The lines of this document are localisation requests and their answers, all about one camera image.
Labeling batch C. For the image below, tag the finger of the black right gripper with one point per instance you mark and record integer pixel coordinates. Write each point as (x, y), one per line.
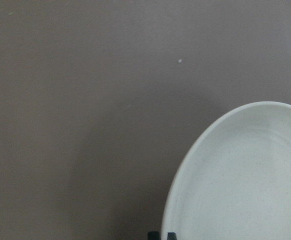
(171, 236)

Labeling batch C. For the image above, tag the cream round plate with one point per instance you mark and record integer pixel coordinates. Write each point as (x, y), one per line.
(235, 181)

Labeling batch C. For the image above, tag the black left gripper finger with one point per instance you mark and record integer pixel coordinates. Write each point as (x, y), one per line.
(153, 235)

